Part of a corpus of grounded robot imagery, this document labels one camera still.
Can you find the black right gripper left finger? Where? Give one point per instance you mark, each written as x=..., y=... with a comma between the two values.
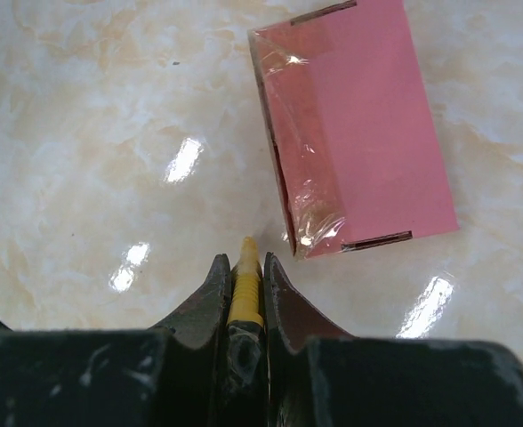
x=163, y=375

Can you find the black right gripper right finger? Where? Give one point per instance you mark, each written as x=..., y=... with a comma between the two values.
x=320, y=375

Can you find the yellow utility knife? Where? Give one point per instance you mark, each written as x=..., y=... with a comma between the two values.
x=245, y=325

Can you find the pink express box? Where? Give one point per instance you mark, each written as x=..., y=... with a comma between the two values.
x=354, y=147

